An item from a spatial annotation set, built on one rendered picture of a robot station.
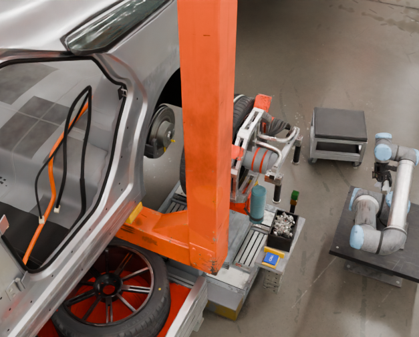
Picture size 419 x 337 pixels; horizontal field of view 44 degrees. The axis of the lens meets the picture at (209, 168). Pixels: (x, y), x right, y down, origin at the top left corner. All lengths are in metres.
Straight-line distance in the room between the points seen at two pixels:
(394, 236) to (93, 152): 1.60
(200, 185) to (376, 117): 2.75
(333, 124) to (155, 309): 2.08
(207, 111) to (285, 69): 3.27
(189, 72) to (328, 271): 2.02
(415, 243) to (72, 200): 2.08
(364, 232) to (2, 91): 2.22
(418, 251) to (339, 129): 1.14
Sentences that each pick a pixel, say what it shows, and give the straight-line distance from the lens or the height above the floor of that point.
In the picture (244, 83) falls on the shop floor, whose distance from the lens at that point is 5.01.
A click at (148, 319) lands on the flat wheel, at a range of 2.75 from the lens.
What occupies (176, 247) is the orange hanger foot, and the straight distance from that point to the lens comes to 2.79.
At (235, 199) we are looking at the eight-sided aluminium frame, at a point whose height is 0.77.
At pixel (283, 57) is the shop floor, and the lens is 5.42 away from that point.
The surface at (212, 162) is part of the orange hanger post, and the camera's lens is 2.19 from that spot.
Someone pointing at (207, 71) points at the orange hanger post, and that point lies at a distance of 1.91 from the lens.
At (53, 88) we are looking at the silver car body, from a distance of 3.28.
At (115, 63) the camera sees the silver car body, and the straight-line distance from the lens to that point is 2.34.
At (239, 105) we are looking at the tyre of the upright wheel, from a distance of 2.80.
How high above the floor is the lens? 2.89
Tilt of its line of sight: 45 degrees down
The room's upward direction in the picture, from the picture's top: straight up
